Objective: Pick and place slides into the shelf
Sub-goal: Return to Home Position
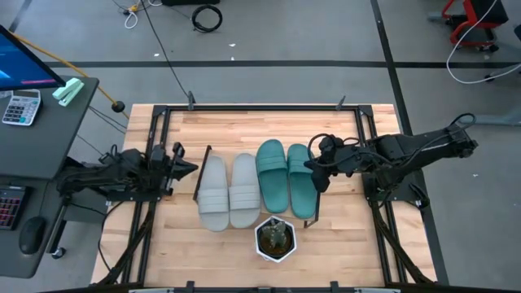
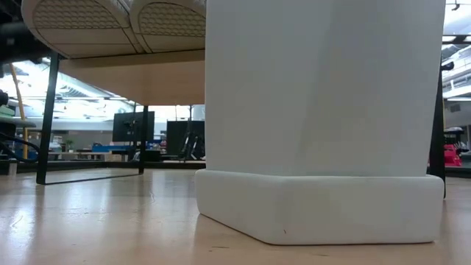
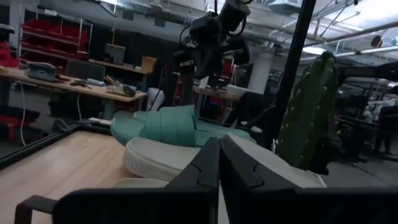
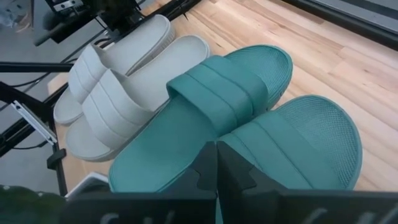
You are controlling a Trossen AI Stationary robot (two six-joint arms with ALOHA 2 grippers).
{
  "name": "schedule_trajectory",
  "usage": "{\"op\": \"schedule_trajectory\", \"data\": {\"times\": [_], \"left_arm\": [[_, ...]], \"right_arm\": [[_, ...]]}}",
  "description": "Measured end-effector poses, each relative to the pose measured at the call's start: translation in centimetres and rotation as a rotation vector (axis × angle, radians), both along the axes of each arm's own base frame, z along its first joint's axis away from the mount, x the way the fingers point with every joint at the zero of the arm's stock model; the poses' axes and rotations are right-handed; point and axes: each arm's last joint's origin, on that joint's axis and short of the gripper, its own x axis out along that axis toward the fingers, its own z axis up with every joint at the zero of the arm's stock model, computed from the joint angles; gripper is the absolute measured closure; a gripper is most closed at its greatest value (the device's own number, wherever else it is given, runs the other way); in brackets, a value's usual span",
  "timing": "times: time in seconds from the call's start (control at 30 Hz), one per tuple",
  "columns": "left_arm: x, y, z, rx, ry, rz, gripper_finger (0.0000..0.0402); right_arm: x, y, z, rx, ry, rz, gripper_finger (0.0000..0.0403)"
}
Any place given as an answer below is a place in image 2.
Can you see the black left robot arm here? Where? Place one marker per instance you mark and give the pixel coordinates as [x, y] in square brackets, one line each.
[18, 44]

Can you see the black background monitor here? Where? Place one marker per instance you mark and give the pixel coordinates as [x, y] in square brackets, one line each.
[121, 127]
[176, 136]

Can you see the white hexagonal plant pot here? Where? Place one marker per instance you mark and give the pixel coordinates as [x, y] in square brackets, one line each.
[316, 110]

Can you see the blue bin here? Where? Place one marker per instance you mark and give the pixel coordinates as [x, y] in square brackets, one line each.
[110, 148]

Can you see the red and black chair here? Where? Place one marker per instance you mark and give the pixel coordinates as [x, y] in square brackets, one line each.
[450, 156]

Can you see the black desk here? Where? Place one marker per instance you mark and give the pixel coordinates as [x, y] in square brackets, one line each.
[18, 123]

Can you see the mint green stapler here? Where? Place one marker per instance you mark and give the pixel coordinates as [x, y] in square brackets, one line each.
[6, 111]

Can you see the wooden shelf with black frame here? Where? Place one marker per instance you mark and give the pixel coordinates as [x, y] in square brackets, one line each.
[147, 81]

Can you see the black aluminium table frame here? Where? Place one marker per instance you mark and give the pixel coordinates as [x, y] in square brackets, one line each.
[92, 164]

